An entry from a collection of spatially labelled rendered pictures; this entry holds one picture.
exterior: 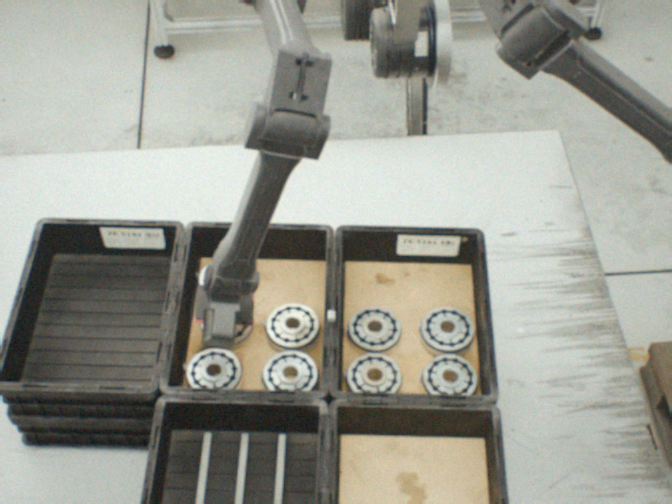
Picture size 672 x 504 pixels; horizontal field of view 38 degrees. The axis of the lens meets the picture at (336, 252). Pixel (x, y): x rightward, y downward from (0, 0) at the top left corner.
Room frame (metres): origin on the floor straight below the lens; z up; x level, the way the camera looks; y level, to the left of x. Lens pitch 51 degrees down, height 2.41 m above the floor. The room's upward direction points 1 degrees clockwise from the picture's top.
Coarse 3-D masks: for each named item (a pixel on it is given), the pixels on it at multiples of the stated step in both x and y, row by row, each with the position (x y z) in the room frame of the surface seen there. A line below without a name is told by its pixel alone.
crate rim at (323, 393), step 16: (192, 224) 1.25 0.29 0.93; (208, 224) 1.25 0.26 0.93; (224, 224) 1.25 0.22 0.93; (272, 224) 1.25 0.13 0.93; (288, 224) 1.26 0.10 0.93; (304, 224) 1.25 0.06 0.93; (320, 224) 1.26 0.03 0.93; (176, 288) 1.09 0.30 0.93; (176, 304) 1.06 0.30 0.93; (176, 320) 1.02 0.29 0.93; (160, 384) 0.88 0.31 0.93
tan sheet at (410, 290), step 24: (360, 264) 1.23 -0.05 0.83; (384, 264) 1.23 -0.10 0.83; (408, 264) 1.23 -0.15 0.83; (432, 264) 1.23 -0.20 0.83; (456, 264) 1.24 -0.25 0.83; (360, 288) 1.17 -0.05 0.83; (384, 288) 1.17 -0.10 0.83; (408, 288) 1.17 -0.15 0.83; (432, 288) 1.17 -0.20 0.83; (456, 288) 1.17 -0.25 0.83; (408, 312) 1.11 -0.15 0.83; (408, 336) 1.05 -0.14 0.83; (408, 360) 1.00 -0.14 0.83; (408, 384) 0.95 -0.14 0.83
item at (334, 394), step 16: (336, 240) 1.21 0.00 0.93; (480, 240) 1.22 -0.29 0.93; (336, 256) 1.17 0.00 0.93; (480, 256) 1.18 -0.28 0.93; (336, 272) 1.13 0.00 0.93; (480, 272) 1.14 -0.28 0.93; (336, 288) 1.10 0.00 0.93; (336, 304) 1.07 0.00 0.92; (336, 320) 1.02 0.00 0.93; (336, 336) 0.99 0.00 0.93; (336, 352) 0.95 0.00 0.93; (336, 368) 0.92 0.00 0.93; (496, 368) 0.92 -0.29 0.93; (336, 384) 0.88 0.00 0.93; (496, 384) 0.89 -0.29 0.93; (400, 400) 0.85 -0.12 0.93; (416, 400) 0.85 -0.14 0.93; (432, 400) 0.85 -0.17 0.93; (448, 400) 0.85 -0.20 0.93; (464, 400) 0.86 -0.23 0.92; (480, 400) 0.86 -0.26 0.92; (496, 400) 0.86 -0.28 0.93
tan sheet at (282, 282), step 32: (288, 288) 1.17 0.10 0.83; (320, 288) 1.17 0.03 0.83; (192, 320) 1.09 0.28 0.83; (256, 320) 1.09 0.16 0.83; (320, 320) 1.09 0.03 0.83; (192, 352) 1.01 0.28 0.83; (256, 352) 1.01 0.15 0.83; (320, 352) 1.02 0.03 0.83; (256, 384) 0.94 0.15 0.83; (320, 384) 0.94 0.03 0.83
